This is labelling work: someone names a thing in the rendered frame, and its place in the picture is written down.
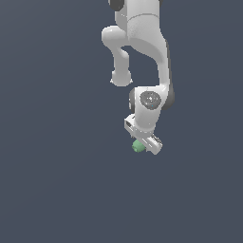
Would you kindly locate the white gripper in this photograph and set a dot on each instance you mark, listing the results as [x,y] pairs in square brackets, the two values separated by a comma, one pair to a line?
[142,135]

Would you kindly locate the small green ball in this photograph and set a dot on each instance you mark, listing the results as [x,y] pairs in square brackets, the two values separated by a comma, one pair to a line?
[138,146]

